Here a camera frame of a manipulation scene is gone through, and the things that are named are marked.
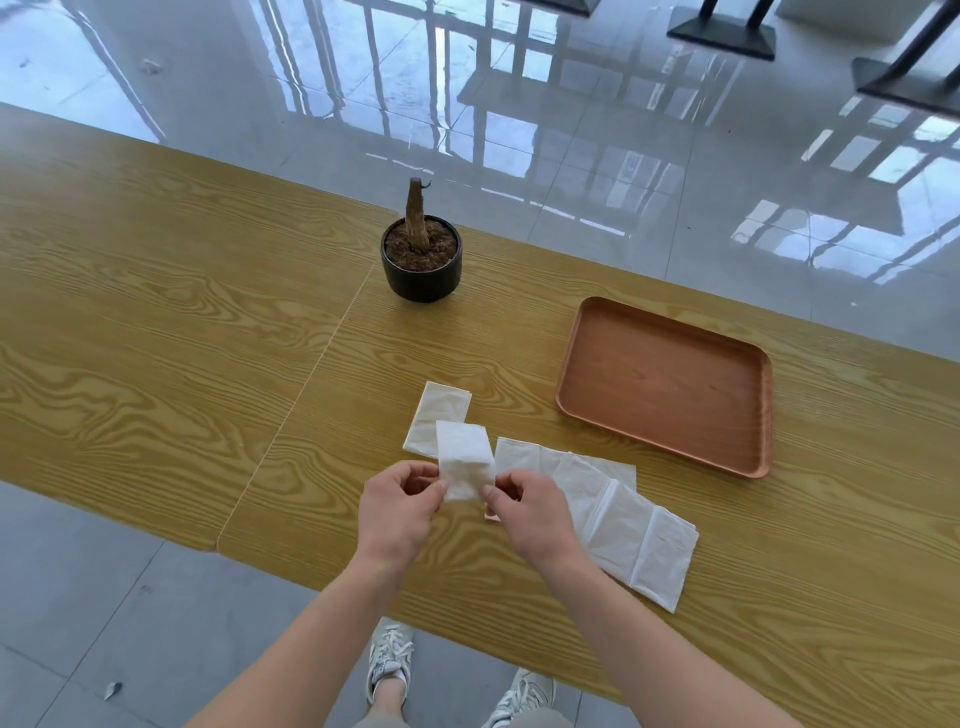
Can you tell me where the person's right hand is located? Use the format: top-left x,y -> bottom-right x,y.
481,469 -> 594,577

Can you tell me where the person's left hand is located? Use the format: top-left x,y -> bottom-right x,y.
354,459 -> 450,576

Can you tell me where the small white napkin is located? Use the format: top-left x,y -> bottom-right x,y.
435,420 -> 498,506

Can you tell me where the person's right forearm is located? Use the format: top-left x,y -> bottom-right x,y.
537,553 -> 805,728

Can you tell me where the person's left forearm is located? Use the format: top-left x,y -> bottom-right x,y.
183,551 -> 411,728

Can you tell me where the flat white napkin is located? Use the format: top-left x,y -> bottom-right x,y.
484,437 -> 580,522
571,452 -> 639,494

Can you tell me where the long unfolded white napkin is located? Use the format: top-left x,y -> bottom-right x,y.
577,454 -> 701,615

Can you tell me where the person's left white sneaker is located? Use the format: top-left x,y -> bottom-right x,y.
365,616 -> 416,707

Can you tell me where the person's white sneaker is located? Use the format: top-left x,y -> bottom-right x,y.
481,666 -> 558,728
365,616 -> 416,707

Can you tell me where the black plant pot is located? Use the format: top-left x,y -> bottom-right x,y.
379,214 -> 465,305

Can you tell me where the person's right white sneaker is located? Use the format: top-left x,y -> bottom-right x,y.
481,666 -> 558,728

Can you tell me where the brown wooden tray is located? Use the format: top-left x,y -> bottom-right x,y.
555,296 -> 775,480

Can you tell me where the person's left leg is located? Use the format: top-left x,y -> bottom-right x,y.
370,673 -> 411,728

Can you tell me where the brown plant stump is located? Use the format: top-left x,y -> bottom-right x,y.
405,177 -> 435,254

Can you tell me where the black table base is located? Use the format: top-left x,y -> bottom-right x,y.
850,0 -> 960,121
666,0 -> 779,63
517,0 -> 604,20

